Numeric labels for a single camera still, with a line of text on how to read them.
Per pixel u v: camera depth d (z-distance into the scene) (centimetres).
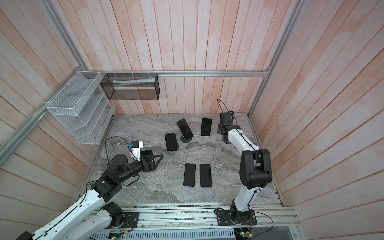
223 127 73
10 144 52
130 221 73
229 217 73
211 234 70
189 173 88
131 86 106
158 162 66
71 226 45
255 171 48
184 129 99
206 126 102
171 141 92
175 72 98
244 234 70
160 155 68
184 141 101
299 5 68
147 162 62
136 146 65
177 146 98
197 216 76
